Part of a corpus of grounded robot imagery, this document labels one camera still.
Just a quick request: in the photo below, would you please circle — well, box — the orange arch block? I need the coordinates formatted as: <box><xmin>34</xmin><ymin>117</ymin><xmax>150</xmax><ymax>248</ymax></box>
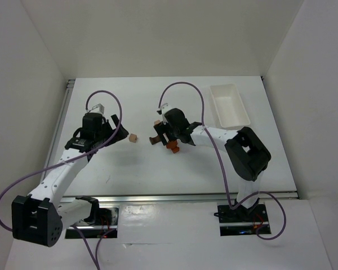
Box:
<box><xmin>166</xmin><ymin>141</ymin><xmax>177</xmax><ymax>150</ymax></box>

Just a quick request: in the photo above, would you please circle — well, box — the small light wood cube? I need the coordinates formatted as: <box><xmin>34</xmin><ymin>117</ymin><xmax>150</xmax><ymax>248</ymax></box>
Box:
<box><xmin>128</xmin><ymin>133</ymin><xmax>138</xmax><ymax>143</ymax></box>

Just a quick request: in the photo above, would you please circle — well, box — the white plastic bin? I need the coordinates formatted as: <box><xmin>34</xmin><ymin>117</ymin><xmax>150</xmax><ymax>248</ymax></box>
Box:
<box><xmin>210</xmin><ymin>83</ymin><xmax>251</xmax><ymax>130</ymax></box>

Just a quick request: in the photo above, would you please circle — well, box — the orange triangular roof block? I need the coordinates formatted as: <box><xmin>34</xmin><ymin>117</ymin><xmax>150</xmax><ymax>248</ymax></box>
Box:
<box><xmin>172</xmin><ymin>147</ymin><xmax>180</xmax><ymax>154</ymax></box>

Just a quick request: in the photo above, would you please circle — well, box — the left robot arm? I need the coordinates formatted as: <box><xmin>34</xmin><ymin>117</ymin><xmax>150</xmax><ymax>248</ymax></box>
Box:
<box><xmin>11</xmin><ymin>112</ymin><xmax>128</xmax><ymax>247</ymax></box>

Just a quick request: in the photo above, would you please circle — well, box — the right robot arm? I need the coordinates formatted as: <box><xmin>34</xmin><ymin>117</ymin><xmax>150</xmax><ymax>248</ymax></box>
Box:
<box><xmin>150</xmin><ymin>104</ymin><xmax>272</xmax><ymax>220</ymax></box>

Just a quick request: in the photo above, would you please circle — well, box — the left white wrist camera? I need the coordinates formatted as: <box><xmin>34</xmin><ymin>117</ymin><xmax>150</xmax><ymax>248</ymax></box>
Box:
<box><xmin>87</xmin><ymin>103</ymin><xmax>105</xmax><ymax>115</ymax></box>

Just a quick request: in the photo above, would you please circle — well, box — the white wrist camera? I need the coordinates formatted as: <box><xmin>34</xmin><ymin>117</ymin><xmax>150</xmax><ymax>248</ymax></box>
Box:
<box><xmin>87</xmin><ymin>103</ymin><xmax>105</xmax><ymax>115</ymax></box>
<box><xmin>157</xmin><ymin>103</ymin><xmax>172</xmax><ymax>115</ymax></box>

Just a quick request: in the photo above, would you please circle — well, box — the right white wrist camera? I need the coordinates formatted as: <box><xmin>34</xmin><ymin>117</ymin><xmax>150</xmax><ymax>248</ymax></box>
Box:
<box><xmin>157</xmin><ymin>103</ymin><xmax>172</xmax><ymax>115</ymax></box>

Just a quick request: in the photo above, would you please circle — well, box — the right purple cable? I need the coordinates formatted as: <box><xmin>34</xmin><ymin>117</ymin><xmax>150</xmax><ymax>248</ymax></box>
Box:
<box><xmin>158</xmin><ymin>81</ymin><xmax>287</xmax><ymax>240</ymax></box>

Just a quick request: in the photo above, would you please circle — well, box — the purple cable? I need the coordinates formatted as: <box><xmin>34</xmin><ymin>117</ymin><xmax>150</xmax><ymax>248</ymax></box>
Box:
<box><xmin>158</xmin><ymin>81</ymin><xmax>287</xmax><ymax>240</ymax></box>
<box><xmin>0</xmin><ymin>89</ymin><xmax>122</xmax><ymax>270</ymax></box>

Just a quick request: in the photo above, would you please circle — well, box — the aluminium left rail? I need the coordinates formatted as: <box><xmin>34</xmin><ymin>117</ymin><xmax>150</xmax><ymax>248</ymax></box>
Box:
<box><xmin>38</xmin><ymin>79</ymin><xmax>75</xmax><ymax>192</ymax></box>

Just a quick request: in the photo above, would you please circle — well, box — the aluminium rail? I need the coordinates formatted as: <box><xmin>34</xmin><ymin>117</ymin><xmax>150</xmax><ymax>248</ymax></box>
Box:
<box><xmin>61</xmin><ymin>192</ymin><xmax>299</xmax><ymax>204</ymax></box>
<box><xmin>38</xmin><ymin>79</ymin><xmax>75</xmax><ymax>192</ymax></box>

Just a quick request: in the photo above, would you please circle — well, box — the aluminium front rail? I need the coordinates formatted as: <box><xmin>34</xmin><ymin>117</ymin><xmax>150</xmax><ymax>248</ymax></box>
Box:
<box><xmin>61</xmin><ymin>192</ymin><xmax>299</xmax><ymax>204</ymax></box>

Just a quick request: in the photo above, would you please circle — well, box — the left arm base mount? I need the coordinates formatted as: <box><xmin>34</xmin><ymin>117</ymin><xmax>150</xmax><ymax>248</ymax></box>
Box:
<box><xmin>74</xmin><ymin>206</ymin><xmax>119</xmax><ymax>239</ymax></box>

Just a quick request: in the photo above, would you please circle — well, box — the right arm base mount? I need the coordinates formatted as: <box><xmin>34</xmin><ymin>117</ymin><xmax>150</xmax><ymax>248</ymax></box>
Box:
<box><xmin>214</xmin><ymin>204</ymin><xmax>271</xmax><ymax>236</ymax></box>

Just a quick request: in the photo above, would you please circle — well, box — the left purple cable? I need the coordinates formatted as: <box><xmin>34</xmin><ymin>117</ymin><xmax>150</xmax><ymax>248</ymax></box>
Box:
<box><xmin>0</xmin><ymin>89</ymin><xmax>122</xmax><ymax>270</ymax></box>

